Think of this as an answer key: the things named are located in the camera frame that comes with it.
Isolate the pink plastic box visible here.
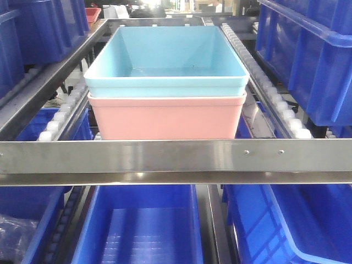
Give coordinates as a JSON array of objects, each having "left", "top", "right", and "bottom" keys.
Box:
[{"left": 88, "top": 94, "right": 246, "bottom": 140}]

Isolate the light blue plastic box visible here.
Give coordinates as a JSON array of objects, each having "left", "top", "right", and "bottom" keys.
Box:
[{"left": 84, "top": 26, "right": 249, "bottom": 97}]

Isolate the stainless steel shelf rack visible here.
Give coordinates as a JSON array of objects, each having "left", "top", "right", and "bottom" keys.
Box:
[{"left": 0, "top": 16, "right": 352, "bottom": 264}]

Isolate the blue bin lower middle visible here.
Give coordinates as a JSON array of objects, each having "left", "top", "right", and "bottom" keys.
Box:
[{"left": 72, "top": 185, "right": 204, "bottom": 263}]

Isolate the blue bin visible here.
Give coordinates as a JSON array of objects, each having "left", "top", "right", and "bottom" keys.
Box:
[
  {"left": 1, "top": 1, "right": 89, "bottom": 97},
  {"left": 72, "top": 185, "right": 204, "bottom": 263},
  {"left": 0, "top": 107, "right": 93, "bottom": 264},
  {"left": 223, "top": 184, "right": 351, "bottom": 263},
  {"left": 256, "top": 1, "right": 351, "bottom": 126}
]

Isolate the white roller track right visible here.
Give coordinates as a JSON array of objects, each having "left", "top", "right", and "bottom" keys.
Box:
[{"left": 221, "top": 23, "right": 313, "bottom": 139}]

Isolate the white roller track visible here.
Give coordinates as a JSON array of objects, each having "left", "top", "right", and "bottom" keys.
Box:
[
  {"left": 37, "top": 82, "right": 91, "bottom": 142},
  {"left": 221, "top": 23, "right": 313, "bottom": 139}
]

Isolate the white roller track left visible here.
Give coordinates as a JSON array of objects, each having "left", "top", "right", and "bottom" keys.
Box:
[{"left": 37, "top": 82, "right": 91, "bottom": 142}]

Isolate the blue bin lower right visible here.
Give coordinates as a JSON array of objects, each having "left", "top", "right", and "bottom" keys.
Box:
[{"left": 223, "top": 184, "right": 351, "bottom": 263}]

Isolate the red bin far back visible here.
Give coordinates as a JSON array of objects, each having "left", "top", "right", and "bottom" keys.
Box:
[{"left": 85, "top": 7, "right": 101, "bottom": 27}]

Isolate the blue bin far right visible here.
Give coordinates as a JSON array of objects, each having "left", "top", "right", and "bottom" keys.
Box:
[{"left": 256, "top": 1, "right": 351, "bottom": 126}]

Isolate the blue bin lower left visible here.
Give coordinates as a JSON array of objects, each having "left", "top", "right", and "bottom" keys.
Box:
[{"left": 0, "top": 107, "right": 93, "bottom": 264}]

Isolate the blue bin upper left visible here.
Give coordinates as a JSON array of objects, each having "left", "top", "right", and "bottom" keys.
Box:
[{"left": 1, "top": 1, "right": 89, "bottom": 97}]

